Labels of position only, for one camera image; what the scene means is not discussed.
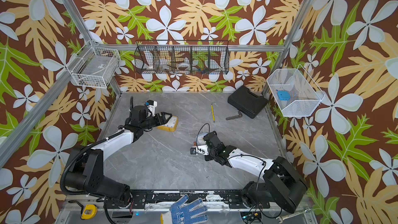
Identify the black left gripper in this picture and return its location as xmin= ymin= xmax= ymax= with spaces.
xmin=141 ymin=112 xmax=172 ymax=131

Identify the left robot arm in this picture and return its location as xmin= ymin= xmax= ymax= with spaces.
xmin=60 ymin=100 xmax=173 ymax=206

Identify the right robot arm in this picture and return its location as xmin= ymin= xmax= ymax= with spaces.
xmin=190 ymin=131 xmax=309 ymax=214

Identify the grey allen wrench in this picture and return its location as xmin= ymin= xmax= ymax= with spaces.
xmin=226 ymin=111 xmax=243 ymax=120

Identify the black plastic tool case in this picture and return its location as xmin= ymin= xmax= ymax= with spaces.
xmin=228 ymin=86 xmax=268 ymax=119

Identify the blue dotted work glove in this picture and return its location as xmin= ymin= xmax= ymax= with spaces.
xmin=160 ymin=195 xmax=208 ymax=224

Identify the blue object in basket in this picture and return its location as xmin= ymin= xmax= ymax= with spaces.
xmin=277 ymin=90 xmax=291 ymax=101

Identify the silver spanner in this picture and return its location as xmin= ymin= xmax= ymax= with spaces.
xmin=276 ymin=208 xmax=312 ymax=224

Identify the yellow tape measure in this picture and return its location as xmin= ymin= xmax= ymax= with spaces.
xmin=81 ymin=204 xmax=97 ymax=220

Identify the black wire basket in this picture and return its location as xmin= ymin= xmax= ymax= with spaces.
xmin=133 ymin=40 xmax=230 ymax=75

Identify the black mounting rail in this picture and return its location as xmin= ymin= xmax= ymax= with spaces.
xmin=103 ymin=189 xmax=271 ymax=209

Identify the white wire basket left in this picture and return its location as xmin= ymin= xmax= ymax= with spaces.
xmin=67 ymin=41 xmax=121 ymax=89

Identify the white wire basket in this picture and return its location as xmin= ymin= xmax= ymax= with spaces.
xmin=67 ymin=41 xmax=121 ymax=89
xmin=267 ymin=65 xmax=325 ymax=118

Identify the white wire basket right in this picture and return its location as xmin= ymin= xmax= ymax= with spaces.
xmin=267 ymin=65 xmax=325 ymax=118

